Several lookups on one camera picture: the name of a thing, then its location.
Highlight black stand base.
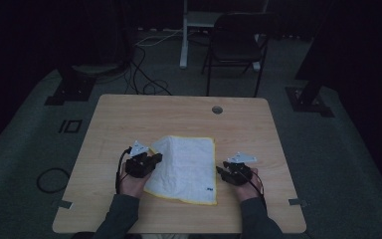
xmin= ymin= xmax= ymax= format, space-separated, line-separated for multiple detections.
xmin=285 ymin=77 xmax=335 ymax=119
xmin=44 ymin=65 xmax=97 ymax=107

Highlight grey tape piece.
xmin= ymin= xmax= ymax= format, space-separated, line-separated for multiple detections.
xmin=287 ymin=197 xmax=308 ymax=208

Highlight right hand-held gripper cable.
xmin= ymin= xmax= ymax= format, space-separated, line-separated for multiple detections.
xmin=244 ymin=169 xmax=268 ymax=211

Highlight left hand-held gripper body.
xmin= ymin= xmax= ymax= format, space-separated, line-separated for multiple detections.
xmin=124 ymin=139 xmax=156 ymax=179

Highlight black cable loop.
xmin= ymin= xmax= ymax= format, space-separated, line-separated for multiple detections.
xmin=36 ymin=167 xmax=72 ymax=194

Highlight person's left hand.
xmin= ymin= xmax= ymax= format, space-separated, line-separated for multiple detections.
xmin=118 ymin=162 xmax=152 ymax=200

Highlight left hand-held gripper cable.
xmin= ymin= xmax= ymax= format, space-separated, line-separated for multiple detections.
xmin=114 ymin=146 xmax=133 ymax=195

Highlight white desk frame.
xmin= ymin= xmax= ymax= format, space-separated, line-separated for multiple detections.
xmin=179 ymin=0 xmax=271 ymax=73

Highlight grey round floor base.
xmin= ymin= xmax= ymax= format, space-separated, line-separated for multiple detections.
xmin=72 ymin=63 xmax=124 ymax=76

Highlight white towel with yellow edge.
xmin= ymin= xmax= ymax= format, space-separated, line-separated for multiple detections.
xmin=143 ymin=134 xmax=219 ymax=206

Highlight white floor cable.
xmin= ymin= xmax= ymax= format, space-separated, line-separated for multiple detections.
xmin=134 ymin=28 xmax=184 ymax=48

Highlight black floor cables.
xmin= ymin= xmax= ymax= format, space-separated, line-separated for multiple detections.
xmin=123 ymin=45 xmax=173 ymax=97

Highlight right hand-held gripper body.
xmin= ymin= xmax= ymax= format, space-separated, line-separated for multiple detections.
xmin=222 ymin=151 xmax=258 ymax=186

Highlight black folding chair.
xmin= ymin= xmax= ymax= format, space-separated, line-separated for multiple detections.
xmin=201 ymin=12 xmax=274 ymax=99

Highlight hand-held gripper cable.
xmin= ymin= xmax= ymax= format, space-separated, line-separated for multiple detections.
xmin=114 ymin=146 xmax=133 ymax=195
xmin=244 ymin=169 xmax=268 ymax=211

